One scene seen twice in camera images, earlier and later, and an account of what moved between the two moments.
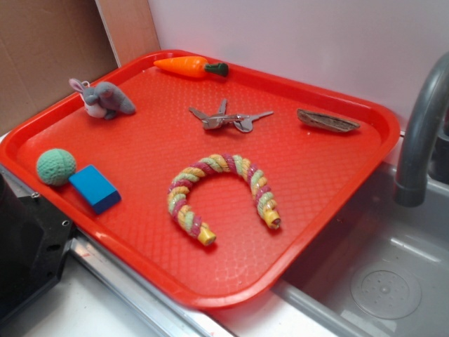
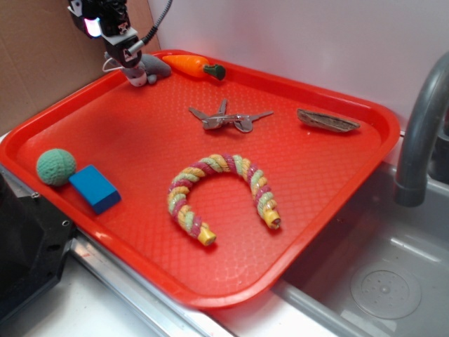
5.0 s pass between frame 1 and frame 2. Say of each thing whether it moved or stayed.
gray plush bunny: moved
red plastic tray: stayed
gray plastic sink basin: stayed
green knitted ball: stayed
